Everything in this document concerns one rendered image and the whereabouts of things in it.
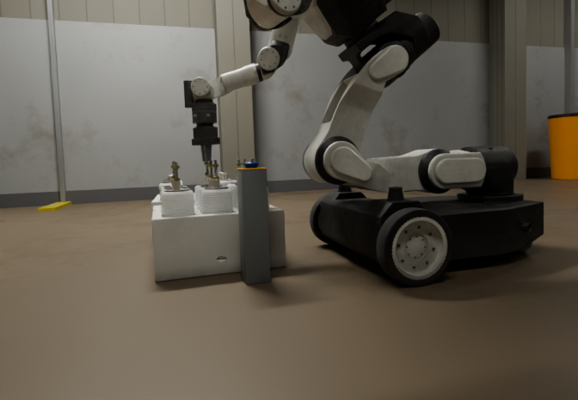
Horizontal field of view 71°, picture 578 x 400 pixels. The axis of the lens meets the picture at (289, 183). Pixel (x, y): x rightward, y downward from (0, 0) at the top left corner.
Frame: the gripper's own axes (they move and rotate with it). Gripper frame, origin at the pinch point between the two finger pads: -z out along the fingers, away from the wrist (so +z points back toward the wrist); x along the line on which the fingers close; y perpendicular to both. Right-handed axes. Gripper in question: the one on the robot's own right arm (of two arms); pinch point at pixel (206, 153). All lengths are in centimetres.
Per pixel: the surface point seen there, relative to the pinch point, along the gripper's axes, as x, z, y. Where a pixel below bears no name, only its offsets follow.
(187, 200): -16.7, -14.4, 23.7
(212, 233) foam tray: -23.6, -24.1, 20.8
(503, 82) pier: -40, 74, -417
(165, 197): -12.5, -13.0, 28.3
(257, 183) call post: -40.6, -9.4, 19.6
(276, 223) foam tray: -35.2, -22.7, 5.1
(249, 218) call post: -39.0, -18.5, 21.9
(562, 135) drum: -95, 11, -438
